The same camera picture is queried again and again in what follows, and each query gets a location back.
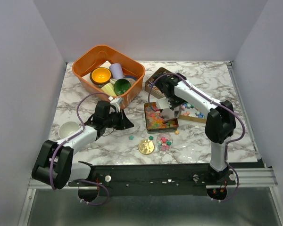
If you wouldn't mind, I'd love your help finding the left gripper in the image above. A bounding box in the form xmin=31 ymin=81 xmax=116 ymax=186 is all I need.
xmin=103 ymin=109 xmax=134 ymax=130

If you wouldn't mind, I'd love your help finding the steel scoop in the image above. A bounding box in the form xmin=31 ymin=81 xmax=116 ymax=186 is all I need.
xmin=160 ymin=106 xmax=182 ymax=121

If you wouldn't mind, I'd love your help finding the gold tin of pastel candies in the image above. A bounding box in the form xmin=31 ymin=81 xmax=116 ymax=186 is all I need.
xmin=179 ymin=103 xmax=206 ymax=124

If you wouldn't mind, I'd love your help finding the gold tin of translucent candies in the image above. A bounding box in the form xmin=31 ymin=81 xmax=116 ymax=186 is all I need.
xmin=144 ymin=102 xmax=179 ymax=133

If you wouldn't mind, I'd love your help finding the clear glass jar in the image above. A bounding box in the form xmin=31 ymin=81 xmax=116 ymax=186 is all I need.
xmin=157 ymin=133 xmax=173 ymax=151

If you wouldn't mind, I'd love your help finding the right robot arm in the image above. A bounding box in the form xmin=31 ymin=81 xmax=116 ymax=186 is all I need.
xmin=152 ymin=73 xmax=236 ymax=185

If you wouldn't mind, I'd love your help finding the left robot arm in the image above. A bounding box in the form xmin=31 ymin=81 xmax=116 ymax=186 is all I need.
xmin=31 ymin=97 xmax=134 ymax=190

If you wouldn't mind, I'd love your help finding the tin of lollipops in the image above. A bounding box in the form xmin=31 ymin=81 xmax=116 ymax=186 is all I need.
xmin=144 ymin=67 xmax=171 ymax=99

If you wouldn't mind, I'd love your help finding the gold jar lid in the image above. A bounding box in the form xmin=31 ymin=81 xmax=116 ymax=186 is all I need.
xmin=138 ymin=139 xmax=155 ymax=155

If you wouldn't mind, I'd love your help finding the green bowl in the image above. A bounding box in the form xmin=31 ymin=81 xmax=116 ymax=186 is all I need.
xmin=114 ymin=79 xmax=132 ymax=96

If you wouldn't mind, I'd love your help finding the pale yellow cup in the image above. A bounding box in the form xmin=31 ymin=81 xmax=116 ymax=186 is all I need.
xmin=101 ymin=82 xmax=117 ymax=97

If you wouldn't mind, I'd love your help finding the floral patterned cup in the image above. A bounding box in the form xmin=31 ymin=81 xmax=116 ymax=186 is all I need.
xmin=124 ymin=75 xmax=137 ymax=86

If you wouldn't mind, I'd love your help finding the lavender cup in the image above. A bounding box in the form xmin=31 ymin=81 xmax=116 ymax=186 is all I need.
xmin=109 ymin=63 xmax=124 ymax=80

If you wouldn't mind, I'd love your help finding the orange-lined dark bowl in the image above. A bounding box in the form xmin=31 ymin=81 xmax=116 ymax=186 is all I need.
xmin=90 ymin=67 xmax=112 ymax=85

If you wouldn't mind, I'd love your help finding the orange plastic bin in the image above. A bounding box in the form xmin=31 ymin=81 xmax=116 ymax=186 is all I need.
xmin=72 ymin=45 xmax=145 ymax=109

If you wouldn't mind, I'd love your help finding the white teacup red handle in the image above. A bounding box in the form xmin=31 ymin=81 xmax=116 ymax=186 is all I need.
xmin=58 ymin=121 xmax=80 ymax=139

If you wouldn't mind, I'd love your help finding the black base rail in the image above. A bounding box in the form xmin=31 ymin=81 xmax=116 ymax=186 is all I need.
xmin=68 ymin=161 xmax=236 ymax=197

